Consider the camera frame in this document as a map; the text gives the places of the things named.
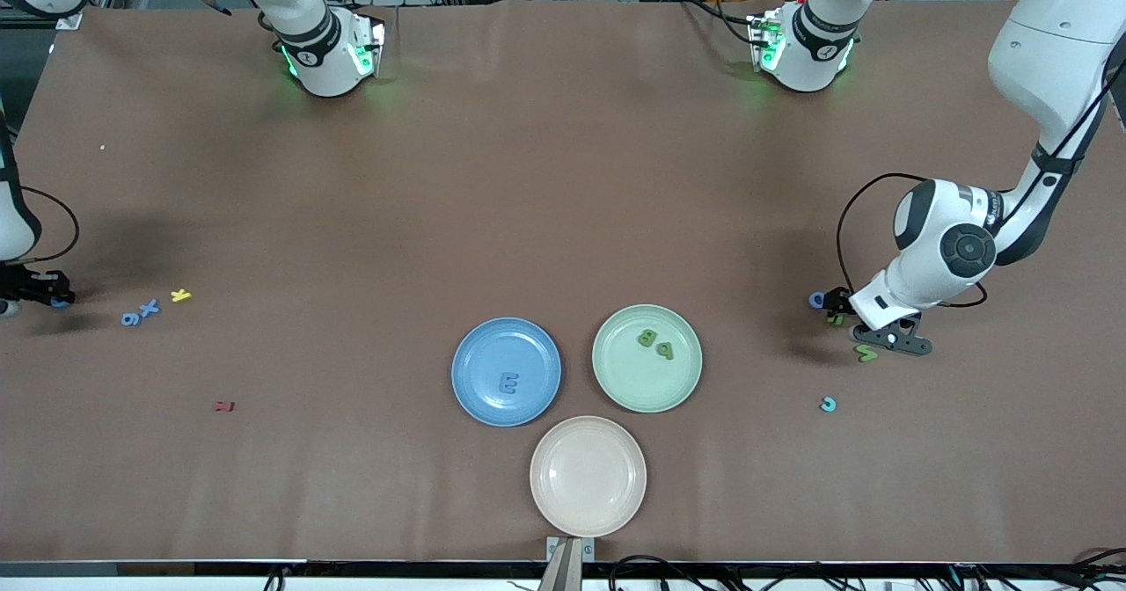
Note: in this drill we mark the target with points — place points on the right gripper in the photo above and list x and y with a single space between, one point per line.
25 286

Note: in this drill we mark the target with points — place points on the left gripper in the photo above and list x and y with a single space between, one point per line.
842 302

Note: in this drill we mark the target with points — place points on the blue letter O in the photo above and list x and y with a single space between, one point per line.
813 301

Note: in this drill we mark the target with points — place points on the green letter M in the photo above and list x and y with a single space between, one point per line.
866 355

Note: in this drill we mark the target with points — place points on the blue letter X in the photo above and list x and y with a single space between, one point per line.
150 308

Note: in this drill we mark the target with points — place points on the green letter P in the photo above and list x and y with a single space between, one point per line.
666 350

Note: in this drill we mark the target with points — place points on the green letter B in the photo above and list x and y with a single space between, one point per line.
647 338

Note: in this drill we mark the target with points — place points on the blue letter E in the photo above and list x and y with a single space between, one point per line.
508 384

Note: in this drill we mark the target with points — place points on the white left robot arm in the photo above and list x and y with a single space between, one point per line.
1056 46

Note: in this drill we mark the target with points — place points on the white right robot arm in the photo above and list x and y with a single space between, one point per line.
308 10

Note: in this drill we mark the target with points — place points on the teal letter C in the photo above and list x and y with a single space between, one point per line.
833 404

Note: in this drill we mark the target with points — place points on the light green plate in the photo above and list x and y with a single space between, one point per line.
629 380

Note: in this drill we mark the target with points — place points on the brown table cover sheet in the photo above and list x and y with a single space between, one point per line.
563 178

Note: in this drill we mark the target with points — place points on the beige plate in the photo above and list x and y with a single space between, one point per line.
588 477

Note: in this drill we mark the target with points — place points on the blue plate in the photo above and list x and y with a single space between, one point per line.
479 353

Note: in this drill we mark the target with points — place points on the aluminium frame corner bracket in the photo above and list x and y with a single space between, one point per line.
63 23

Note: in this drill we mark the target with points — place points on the metal mounting bracket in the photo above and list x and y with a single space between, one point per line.
570 549

